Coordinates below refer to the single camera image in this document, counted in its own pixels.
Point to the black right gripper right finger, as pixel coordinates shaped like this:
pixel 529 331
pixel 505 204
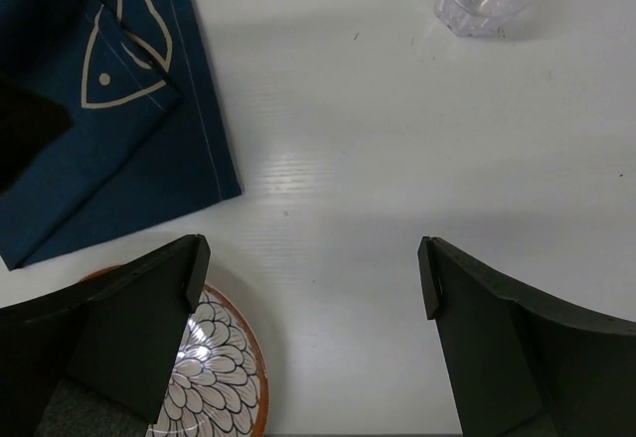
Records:
pixel 522 362

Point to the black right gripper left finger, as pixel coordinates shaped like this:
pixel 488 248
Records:
pixel 94 359

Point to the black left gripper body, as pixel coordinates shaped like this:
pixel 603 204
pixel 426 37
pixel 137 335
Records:
pixel 30 122

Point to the blue fish placemat cloth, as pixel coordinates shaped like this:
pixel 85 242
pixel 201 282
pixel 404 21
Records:
pixel 148 142

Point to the floral ceramic plate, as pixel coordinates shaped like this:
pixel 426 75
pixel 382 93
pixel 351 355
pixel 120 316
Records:
pixel 219 384

